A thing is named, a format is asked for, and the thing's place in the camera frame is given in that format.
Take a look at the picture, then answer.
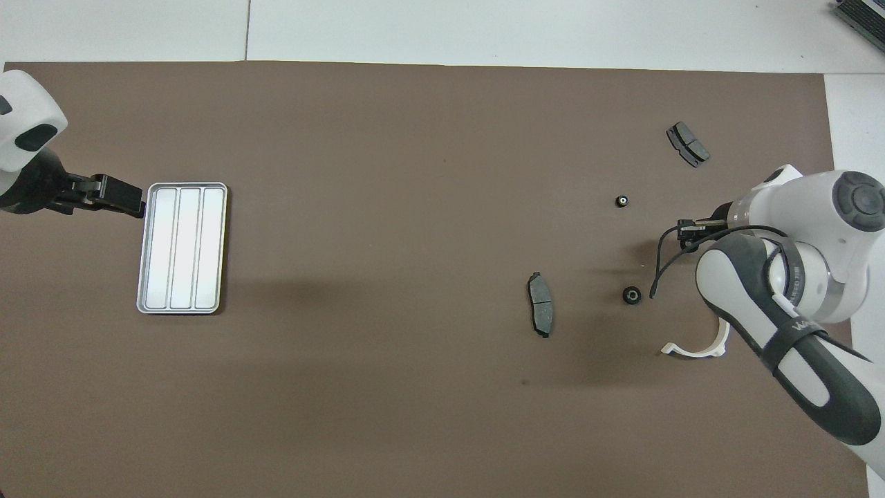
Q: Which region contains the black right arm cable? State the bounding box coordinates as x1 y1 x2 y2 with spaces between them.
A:
649 223 792 299

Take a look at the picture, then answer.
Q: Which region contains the grey finned device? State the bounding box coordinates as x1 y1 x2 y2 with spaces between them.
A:
832 0 885 53

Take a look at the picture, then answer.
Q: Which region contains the silver metal tray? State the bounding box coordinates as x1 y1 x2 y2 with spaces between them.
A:
136 182 229 315

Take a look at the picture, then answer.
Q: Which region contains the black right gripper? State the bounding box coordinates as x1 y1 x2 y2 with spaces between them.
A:
677 200 736 250

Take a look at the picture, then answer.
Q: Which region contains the short dark brake pad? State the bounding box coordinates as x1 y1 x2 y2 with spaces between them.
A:
666 121 711 168

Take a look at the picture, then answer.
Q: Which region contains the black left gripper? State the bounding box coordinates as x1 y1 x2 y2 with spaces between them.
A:
0 149 148 220

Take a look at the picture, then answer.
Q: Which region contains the brown table mat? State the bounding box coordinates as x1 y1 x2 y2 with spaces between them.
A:
0 61 870 498

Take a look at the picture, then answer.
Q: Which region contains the white curved plastic bracket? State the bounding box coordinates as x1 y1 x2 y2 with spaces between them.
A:
660 317 732 359

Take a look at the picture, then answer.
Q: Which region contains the long dark brake pad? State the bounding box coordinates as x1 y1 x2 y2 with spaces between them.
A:
527 271 556 339

